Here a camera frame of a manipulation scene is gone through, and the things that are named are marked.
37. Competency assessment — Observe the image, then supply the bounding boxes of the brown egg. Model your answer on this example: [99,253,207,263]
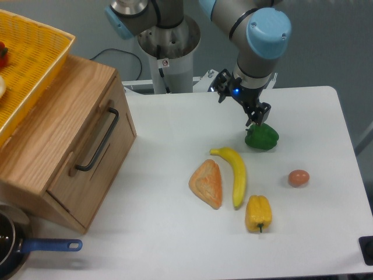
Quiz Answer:
[288,169,310,187]

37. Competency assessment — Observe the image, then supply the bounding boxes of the orange bread slice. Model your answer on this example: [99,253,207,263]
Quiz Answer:
[188,159,223,210]

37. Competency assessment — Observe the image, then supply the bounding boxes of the yellow banana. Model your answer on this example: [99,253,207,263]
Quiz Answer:
[209,147,247,209]

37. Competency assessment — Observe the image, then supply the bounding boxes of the black drawer handle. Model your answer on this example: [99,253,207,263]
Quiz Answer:
[75,107,120,172]

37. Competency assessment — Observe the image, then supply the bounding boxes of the wooden top drawer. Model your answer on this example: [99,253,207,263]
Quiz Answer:
[47,77,136,233]

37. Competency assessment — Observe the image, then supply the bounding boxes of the yellow bell pepper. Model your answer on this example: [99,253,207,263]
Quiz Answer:
[245,195,272,233]

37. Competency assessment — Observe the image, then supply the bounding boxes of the blue handled frying pan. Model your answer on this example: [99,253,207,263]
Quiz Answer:
[1,205,83,279]

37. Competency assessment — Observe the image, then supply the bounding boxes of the black corner object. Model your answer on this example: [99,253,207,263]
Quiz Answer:
[358,236,373,266]

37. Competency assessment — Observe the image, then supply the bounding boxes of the yellow plastic basket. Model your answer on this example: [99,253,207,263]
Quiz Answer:
[1,10,75,144]

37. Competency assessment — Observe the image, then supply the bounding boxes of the white vegetable in basket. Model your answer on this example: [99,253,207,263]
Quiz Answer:
[0,76,6,97]

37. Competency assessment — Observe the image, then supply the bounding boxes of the red pepper in basket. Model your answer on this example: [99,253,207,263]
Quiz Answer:
[0,41,8,68]

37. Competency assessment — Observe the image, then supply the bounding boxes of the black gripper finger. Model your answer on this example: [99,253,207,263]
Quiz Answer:
[245,102,271,126]
[212,69,231,103]

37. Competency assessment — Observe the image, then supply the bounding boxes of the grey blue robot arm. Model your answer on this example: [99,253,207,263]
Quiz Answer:
[105,1,291,125]

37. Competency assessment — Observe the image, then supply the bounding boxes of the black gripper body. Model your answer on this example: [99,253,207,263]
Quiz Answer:
[228,71,263,111]

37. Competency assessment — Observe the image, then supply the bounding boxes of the wooden drawer cabinet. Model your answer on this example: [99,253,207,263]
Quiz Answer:
[1,56,122,234]

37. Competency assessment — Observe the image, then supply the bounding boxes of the green bell pepper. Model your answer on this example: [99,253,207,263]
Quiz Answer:
[245,124,279,151]

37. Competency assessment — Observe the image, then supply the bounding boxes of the black cable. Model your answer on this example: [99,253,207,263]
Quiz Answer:
[89,48,143,81]

